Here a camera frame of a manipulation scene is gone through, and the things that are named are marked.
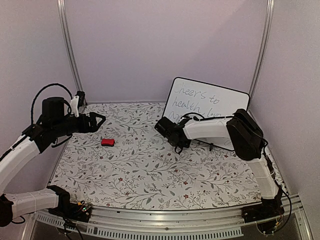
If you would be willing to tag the red whiteboard eraser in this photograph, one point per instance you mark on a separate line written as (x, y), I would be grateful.
(109, 142)

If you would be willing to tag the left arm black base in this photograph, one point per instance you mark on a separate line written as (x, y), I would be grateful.
(68, 209)

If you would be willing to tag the white whiteboard black frame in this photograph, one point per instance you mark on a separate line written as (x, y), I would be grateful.
(202, 100)

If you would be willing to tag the aluminium frame post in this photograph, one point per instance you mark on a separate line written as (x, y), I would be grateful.
(61, 6)
(267, 24)

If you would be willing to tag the aluminium front rail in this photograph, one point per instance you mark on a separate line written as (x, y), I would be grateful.
(226, 223)

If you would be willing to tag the right aluminium frame post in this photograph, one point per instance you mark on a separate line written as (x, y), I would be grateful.
(267, 24)

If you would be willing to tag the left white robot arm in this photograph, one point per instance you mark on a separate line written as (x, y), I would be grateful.
(59, 118)

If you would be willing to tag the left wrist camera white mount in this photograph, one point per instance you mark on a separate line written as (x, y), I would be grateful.
(76, 102)

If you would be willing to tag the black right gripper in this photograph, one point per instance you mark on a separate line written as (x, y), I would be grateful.
(185, 144)

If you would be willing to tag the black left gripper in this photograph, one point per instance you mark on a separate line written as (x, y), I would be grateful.
(93, 127)

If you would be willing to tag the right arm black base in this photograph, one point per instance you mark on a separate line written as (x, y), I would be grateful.
(269, 212)

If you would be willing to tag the left aluminium frame post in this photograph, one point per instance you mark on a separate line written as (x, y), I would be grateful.
(61, 6)

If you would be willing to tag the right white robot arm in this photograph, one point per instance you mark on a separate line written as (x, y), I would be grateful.
(246, 137)

